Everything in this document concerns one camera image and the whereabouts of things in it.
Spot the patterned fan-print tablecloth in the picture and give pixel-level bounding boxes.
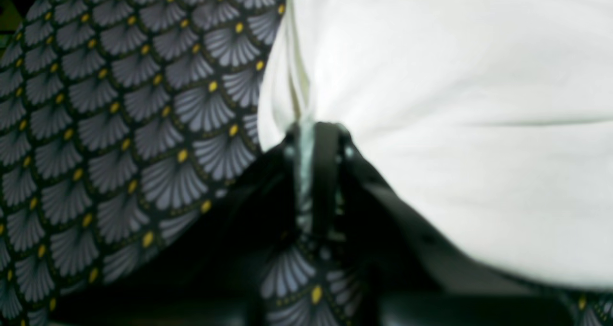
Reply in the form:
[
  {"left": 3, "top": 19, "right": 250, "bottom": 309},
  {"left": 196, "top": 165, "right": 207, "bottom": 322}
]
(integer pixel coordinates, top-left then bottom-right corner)
[{"left": 1, "top": 0, "right": 612, "bottom": 326}]

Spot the white printed T-shirt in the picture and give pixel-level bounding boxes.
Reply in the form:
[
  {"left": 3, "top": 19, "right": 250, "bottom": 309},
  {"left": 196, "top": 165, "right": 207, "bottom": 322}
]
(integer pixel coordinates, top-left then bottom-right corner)
[{"left": 258, "top": 0, "right": 613, "bottom": 290}]

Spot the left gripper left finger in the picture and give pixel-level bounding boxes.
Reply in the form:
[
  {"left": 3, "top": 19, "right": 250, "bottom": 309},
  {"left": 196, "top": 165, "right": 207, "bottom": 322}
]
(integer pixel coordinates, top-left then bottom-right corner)
[{"left": 191, "top": 125, "right": 315, "bottom": 326}]

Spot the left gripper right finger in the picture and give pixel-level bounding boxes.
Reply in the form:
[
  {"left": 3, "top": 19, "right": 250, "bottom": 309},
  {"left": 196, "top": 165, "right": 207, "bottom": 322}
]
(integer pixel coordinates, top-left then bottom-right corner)
[{"left": 314, "top": 123, "right": 527, "bottom": 326}]

